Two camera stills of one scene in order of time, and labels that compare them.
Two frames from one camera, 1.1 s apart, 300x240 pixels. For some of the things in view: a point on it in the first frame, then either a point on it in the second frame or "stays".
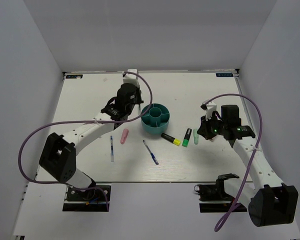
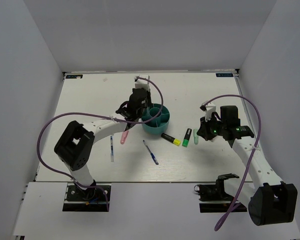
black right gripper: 203,129 stays
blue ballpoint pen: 152,154 stays
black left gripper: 138,92 → 149,96
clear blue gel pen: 112,159 stays
